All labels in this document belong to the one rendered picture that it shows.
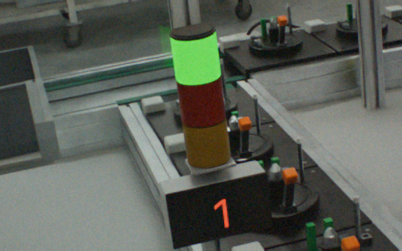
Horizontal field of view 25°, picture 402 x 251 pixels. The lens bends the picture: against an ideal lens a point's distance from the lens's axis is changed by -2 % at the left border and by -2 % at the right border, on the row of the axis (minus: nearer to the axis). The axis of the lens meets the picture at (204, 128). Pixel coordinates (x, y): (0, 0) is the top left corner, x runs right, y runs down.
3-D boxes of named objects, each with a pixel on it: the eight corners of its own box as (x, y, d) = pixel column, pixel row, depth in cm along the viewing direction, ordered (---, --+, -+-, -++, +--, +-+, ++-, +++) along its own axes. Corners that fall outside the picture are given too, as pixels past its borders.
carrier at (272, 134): (319, 174, 168) (314, 111, 163) (194, 203, 163) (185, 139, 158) (277, 130, 189) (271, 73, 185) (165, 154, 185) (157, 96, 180)
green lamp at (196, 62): (226, 79, 98) (221, 36, 96) (181, 88, 97) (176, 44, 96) (214, 66, 103) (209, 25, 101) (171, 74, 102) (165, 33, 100)
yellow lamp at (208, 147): (236, 162, 102) (231, 123, 100) (192, 172, 101) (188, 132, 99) (224, 146, 107) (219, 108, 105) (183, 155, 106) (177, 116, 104)
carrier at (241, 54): (336, 59, 226) (333, 11, 222) (246, 77, 222) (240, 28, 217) (303, 35, 248) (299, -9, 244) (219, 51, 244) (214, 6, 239)
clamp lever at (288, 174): (295, 207, 147) (298, 175, 142) (284, 210, 146) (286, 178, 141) (288, 191, 149) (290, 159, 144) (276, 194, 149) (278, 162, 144)
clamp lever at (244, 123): (250, 152, 169) (251, 123, 164) (241, 155, 169) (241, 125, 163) (245, 139, 171) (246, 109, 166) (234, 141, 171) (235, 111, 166)
